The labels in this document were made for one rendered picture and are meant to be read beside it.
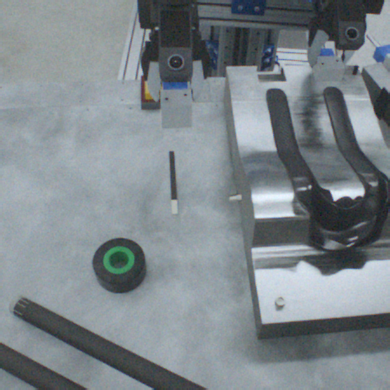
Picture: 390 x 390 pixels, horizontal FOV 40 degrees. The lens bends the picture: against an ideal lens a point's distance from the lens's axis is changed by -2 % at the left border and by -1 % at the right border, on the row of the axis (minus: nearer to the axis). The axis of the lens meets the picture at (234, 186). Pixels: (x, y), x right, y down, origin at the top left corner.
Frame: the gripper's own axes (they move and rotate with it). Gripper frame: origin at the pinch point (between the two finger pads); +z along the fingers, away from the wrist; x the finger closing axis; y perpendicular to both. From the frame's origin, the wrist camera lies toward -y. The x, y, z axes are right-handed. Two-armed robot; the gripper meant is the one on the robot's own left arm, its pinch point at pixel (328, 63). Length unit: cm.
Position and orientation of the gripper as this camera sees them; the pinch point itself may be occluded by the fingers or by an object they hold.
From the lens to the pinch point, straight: 105.2
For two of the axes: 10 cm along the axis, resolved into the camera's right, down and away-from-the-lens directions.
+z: -0.7, 6.0, 8.0
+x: -9.9, 0.5, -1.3
